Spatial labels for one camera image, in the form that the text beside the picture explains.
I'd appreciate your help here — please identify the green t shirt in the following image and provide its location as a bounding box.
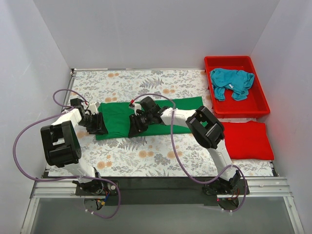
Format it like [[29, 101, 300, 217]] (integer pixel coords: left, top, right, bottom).
[[96, 97, 203, 141]]

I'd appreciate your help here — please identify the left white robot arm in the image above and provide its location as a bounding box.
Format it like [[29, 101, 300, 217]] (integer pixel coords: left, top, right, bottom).
[[40, 98, 108, 195]]

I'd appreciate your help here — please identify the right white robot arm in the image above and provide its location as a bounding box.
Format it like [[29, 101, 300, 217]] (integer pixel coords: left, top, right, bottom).
[[128, 94, 242, 194]]

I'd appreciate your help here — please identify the red plastic bin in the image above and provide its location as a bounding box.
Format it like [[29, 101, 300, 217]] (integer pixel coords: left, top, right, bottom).
[[204, 56, 270, 118]]

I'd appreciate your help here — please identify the blue t shirt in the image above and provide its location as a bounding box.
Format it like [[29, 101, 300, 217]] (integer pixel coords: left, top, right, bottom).
[[210, 68, 255, 101]]

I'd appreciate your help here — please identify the folded red t shirt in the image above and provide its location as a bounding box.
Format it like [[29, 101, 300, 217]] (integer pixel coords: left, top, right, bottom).
[[222, 121, 274, 160]]

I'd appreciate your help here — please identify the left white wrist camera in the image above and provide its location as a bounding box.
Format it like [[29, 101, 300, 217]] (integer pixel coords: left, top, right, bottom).
[[85, 102, 100, 115]]

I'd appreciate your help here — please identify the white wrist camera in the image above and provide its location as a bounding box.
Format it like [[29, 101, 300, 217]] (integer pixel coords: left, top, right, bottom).
[[129, 102, 142, 116], [85, 102, 100, 115]]

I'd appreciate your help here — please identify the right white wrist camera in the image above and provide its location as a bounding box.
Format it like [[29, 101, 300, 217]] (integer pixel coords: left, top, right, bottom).
[[129, 102, 142, 116]]

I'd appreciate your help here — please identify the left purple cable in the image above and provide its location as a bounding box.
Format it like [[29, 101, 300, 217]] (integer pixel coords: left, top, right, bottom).
[[12, 89, 122, 219]]

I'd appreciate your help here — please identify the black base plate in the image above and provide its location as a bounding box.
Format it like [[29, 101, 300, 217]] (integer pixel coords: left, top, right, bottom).
[[75, 176, 250, 207]]

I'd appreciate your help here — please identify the aluminium rail frame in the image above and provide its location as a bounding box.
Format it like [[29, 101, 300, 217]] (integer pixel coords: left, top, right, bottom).
[[21, 176, 304, 234]]

